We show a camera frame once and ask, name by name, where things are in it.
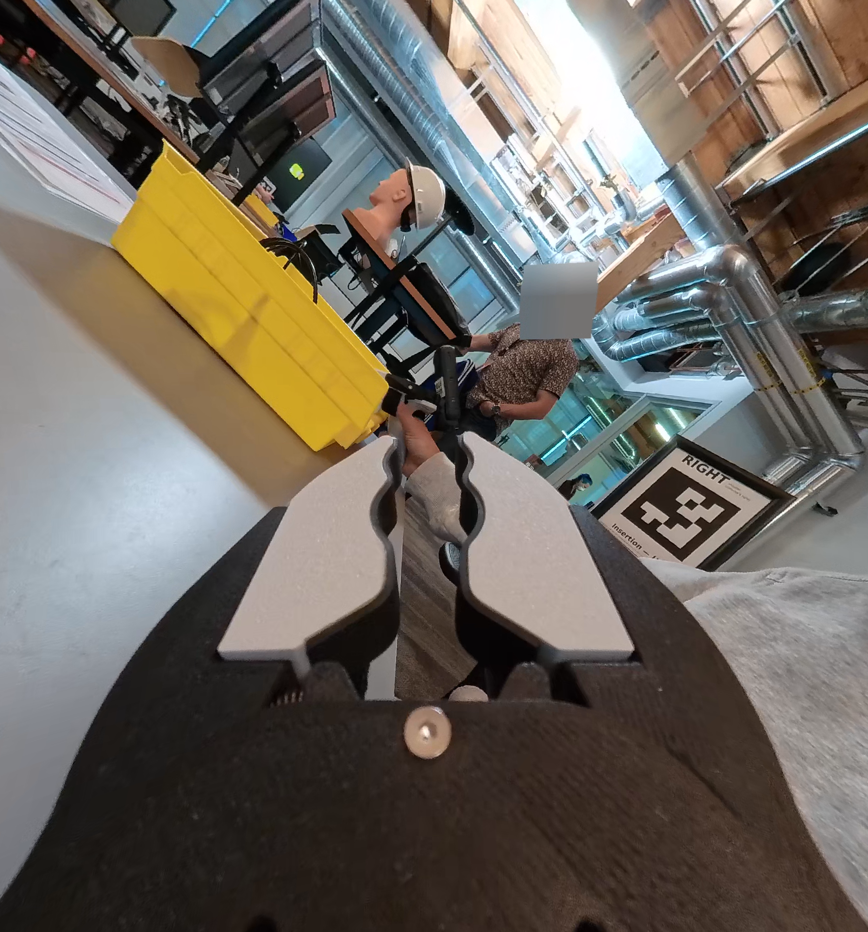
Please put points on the framed black white tag sign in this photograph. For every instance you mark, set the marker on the framed black white tag sign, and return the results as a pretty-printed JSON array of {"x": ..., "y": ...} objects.
[{"x": 696, "y": 502}]

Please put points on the person's right forearm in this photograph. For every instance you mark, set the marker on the person's right forearm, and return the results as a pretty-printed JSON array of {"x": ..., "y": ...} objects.
[{"x": 438, "y": 502}]

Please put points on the metal air duct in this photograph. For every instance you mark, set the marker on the metal air duct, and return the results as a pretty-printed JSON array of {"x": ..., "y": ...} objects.
[{"x": 419, "y": 109}]

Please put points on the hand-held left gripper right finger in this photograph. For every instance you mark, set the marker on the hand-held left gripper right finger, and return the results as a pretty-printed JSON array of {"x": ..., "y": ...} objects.
[{"x": 550, "y": 575}]

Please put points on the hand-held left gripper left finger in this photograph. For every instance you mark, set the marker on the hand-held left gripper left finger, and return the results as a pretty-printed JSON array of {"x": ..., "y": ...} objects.
[{"x": 317, "y": 568}]

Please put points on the white paper sheet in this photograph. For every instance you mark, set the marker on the white paper sheet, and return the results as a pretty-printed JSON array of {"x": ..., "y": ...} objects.
[{"x": 41, "y": 138}]

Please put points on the person's grey hoodie torso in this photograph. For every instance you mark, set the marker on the person's grey hoodie torso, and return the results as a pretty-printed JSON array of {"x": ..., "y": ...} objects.
[{"x": 805, "y": 728}]

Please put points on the grey desk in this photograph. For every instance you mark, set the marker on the grey desk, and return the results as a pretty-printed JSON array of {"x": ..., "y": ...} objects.
[{"x": 77, "y": 473}]

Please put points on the silver metal pipes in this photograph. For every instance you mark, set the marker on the silver metal pipes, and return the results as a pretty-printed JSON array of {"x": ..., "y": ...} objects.
[{"x": 732, "y": 313}]

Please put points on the person's right hand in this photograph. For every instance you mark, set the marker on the person's right hand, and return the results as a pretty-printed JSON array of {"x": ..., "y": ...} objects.
[{"x": 416, "y": 444}]

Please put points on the brown cardboard piece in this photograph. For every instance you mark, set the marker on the brown cardboard piece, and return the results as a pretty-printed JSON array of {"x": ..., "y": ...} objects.
[{"x": 168, "y": 65}]

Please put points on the wooden table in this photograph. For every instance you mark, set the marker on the wooden table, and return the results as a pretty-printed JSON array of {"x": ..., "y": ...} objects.
[{"x": 405, "y": 291}]

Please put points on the mannequin head white hard hat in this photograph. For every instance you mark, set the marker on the mannequin head white hard hat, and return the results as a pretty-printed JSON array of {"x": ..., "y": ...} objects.
[{"x": 412, "y": 204}]

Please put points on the black grey shoe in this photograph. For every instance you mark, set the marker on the black grey shoe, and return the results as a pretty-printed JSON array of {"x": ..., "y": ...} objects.
[{"x": 452, "y": 560}]

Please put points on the black monitor rack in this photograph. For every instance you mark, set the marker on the black monitor rack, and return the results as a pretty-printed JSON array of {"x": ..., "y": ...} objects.
[{"x": 274, "y": 94}]

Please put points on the yellow plastic bin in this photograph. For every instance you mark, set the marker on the yellow plastic bin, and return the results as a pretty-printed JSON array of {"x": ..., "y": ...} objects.
[{"x": 245, "y": 313}]

